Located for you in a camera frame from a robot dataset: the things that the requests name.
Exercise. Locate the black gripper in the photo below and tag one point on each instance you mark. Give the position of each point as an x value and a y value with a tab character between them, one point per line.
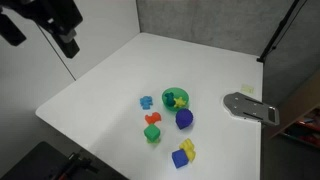
40	11

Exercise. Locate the yellow spiky rubber doll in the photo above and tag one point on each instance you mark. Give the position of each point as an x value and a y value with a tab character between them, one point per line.
179	102

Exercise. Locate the green plastic bowl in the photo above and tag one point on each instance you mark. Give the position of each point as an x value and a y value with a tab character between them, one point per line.
185	94

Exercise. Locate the teal rubber doll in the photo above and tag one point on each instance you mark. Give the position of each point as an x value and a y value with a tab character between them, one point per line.
169	98

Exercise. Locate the light blue rubber toy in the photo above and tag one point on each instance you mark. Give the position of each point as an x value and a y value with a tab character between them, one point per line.
146	102

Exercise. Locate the black platform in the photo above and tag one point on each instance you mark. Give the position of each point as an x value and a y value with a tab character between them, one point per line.
30	163

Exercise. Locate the orange rubber toy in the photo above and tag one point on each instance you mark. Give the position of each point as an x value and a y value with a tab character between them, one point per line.
152	118

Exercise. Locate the green soft cube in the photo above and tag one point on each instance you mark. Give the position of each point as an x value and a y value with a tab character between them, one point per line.
152	132

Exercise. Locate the purple bumpy ball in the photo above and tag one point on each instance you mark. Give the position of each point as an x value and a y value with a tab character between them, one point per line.
184	118

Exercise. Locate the yellow rubber toy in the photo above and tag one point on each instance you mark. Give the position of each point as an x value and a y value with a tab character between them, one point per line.
188	146

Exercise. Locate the blue soft cube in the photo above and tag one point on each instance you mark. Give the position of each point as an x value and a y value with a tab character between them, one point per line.
180	159

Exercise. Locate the grey metal mounting plate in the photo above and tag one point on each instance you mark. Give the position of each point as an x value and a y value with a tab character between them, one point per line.
233	106

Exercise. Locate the pale yellow sticky note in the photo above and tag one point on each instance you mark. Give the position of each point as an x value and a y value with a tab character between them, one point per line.
247	89

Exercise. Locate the black tripod pole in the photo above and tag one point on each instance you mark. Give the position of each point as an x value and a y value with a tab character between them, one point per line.
279	28

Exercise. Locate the wooden toy shelf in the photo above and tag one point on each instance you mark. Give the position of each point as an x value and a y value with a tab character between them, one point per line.
300	100

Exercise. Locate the black camera stand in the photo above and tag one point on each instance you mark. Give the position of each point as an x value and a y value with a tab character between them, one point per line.
78	163

